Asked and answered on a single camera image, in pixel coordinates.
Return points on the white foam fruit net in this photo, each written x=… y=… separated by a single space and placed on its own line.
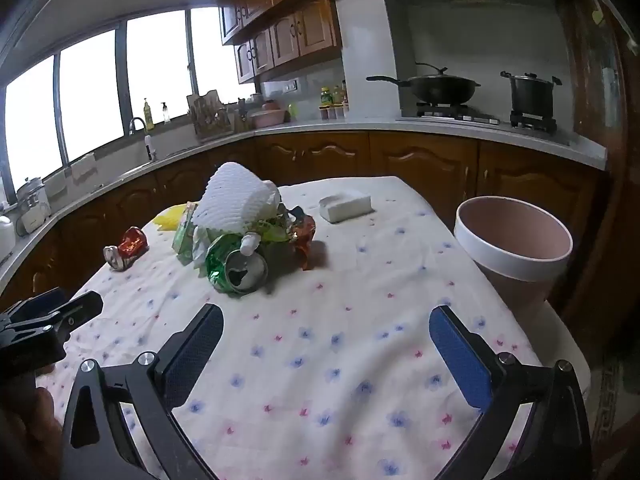
x=232 y=197

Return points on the floral tablecloth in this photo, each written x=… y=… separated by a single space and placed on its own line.
x=325 y=360

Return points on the green snack packet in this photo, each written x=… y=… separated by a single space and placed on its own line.
x=185 y=240

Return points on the white pump bottle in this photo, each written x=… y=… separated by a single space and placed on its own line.
x=165 y=115

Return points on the wooden glass-door cabinet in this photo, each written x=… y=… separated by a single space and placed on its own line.
x=595 y=110

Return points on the yellow foam fruit net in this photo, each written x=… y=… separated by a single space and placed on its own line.
x=167 y=217

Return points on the kitchen window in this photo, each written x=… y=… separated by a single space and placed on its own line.
x=95 y=90

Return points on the wooden cabinets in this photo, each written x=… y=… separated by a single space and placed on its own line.
x=400 y=165
x=285 y=20

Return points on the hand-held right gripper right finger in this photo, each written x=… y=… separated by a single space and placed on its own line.
x=460 y=360

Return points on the red-brown foil wrapper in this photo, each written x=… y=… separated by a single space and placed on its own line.
x=302 y=235

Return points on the gas stove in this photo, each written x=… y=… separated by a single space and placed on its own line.
x=480 y=115

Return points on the black stock pot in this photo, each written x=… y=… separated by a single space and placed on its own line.
x=531 y=92

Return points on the patterned floor rug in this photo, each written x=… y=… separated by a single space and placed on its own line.
x=607 y=395

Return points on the amber oil bottle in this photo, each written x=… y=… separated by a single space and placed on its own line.
x=340 y=94

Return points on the pink bin with white rim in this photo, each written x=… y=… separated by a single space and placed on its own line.
x=510 y=260

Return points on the white sponge block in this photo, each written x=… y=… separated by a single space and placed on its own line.
x=345 y=205

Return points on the white rice cooker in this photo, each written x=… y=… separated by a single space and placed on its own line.
x=34 y=207

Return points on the wooden knife rack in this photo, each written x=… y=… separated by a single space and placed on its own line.
x=210 y=115

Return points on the pink bowl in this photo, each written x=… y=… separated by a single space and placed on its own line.
x=267 y=119

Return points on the person's left hand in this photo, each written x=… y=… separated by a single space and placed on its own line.
x=30 y=425

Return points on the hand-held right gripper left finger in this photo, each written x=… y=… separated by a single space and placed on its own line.
x=197 y=355

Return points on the wall socket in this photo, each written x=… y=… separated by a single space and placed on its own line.
x=290 y=86

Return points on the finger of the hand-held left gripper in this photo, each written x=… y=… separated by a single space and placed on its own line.
x=77 y=312
x=40 y=300

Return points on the crushed green can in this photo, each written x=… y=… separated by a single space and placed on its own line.
x=235 y=270

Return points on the grey kitchen countertop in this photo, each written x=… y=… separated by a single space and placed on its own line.
x=320 y=126

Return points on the wooden upper cabinets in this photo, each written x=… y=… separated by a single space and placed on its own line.
x=285 y=20

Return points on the yellow dish soap bottle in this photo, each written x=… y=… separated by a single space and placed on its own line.
x=148 y=116

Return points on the white sink bottle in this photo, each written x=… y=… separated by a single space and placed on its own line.
x=150 y=149

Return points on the white kitchen appliance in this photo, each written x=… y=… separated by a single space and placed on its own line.
x=7 y=237

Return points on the chrome faucet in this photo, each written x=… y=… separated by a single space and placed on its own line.
x=136 y=124

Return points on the black wok with lid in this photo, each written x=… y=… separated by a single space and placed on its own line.
x=440 y=87

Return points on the crushed red can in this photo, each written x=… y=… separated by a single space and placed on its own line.
x=127 y=250

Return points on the wooden lower cabinets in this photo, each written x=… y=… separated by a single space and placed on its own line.
x=400 y=165

